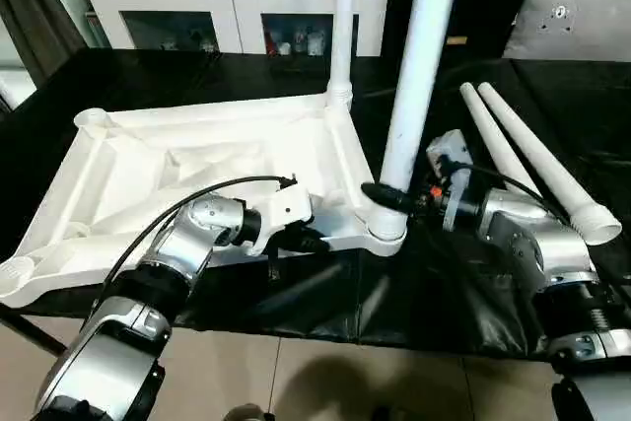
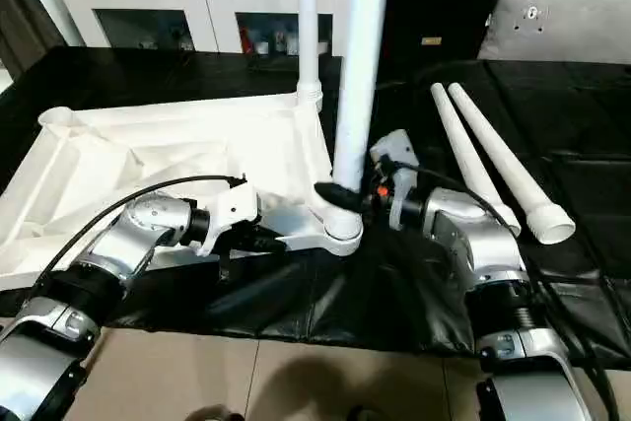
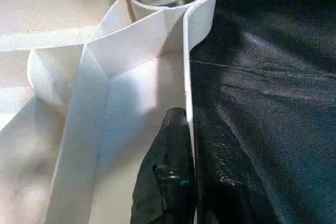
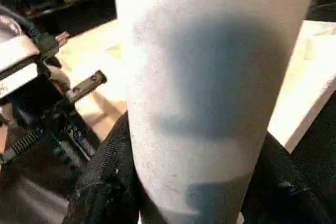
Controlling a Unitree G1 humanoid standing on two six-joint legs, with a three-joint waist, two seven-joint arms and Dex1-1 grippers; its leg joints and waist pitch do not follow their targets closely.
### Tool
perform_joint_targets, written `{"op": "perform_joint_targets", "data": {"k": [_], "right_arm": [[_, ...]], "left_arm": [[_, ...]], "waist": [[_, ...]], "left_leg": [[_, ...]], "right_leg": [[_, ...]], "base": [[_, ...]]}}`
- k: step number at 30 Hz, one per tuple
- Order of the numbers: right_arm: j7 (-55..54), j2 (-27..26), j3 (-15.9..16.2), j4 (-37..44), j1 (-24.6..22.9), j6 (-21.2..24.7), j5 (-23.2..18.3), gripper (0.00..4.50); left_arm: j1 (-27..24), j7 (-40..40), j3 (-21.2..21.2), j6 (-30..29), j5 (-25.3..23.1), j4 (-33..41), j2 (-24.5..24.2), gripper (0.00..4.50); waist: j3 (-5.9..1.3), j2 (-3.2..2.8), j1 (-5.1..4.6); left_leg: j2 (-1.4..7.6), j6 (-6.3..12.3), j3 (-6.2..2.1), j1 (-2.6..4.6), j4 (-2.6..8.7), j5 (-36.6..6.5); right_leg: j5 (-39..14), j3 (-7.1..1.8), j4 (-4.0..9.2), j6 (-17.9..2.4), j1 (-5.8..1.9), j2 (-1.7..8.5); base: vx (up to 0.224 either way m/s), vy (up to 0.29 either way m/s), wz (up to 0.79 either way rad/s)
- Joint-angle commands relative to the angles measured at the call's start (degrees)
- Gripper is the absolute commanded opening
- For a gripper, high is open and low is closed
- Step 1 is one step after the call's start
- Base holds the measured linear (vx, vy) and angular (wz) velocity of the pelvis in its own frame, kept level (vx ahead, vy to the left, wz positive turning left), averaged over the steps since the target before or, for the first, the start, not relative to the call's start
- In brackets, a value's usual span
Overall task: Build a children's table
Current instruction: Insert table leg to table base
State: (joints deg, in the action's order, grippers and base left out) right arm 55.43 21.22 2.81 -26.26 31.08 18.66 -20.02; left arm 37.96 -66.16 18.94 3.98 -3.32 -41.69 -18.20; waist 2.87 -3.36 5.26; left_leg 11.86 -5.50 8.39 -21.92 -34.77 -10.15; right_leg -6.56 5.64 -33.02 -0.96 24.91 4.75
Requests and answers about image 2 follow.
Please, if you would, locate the dark grey curtain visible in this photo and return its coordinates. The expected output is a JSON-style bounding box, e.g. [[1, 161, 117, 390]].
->
[[0, 0, 65, 72]]

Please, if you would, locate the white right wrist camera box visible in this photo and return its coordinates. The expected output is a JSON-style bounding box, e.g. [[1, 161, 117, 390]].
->
[[370, 130, 423, 230]]

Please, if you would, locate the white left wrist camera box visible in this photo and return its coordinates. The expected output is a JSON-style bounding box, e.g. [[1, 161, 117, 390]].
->
[[197, 182, 262, 256]]

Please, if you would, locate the white plastic table top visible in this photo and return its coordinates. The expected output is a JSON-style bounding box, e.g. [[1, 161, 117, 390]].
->
[[0, 91, 364, 289]]

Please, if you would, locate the grey cushion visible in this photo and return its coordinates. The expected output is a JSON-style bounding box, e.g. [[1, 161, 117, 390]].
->
[[478, 0, 631, 65]]

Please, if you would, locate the black work mat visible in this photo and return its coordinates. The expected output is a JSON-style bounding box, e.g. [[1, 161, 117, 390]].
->
[[0, 46, 631, 371]]

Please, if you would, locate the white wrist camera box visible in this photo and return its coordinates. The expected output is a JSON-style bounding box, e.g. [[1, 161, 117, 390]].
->
[[197, 182, 262, 256], [370, 130, 423, 230]]

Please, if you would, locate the white plastic table leg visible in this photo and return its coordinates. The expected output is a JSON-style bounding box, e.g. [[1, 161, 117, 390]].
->
[[449, 84, 577, 245], [296, 0, 323, 111], [431, 84, 522, 237], [325, 0, 393, 241]]

